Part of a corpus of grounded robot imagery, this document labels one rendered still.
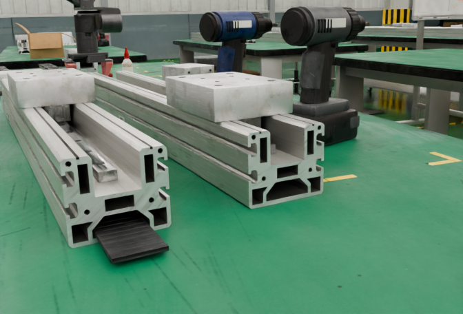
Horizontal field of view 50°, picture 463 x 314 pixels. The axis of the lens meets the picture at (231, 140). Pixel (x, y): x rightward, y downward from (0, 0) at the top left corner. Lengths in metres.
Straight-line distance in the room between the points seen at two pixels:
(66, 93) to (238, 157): 0.33
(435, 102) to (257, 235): 2.83
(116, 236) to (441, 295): 0.28
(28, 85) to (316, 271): 0.51
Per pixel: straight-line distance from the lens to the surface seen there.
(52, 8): 12.18
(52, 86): 0.78
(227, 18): 1.01
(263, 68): 3.61
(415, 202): 0.59
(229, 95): 0.59
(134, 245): 0.46
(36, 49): 3.36
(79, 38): 1.46
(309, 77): 0.80
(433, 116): 3.28
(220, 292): 0.40
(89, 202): 0.48
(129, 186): 0.50
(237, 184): 0.56
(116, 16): 1.48
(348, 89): 2.86
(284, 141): 0.60
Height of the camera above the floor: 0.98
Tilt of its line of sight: 13 degrees down
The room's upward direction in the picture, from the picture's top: 1 degrees counter-clockwise
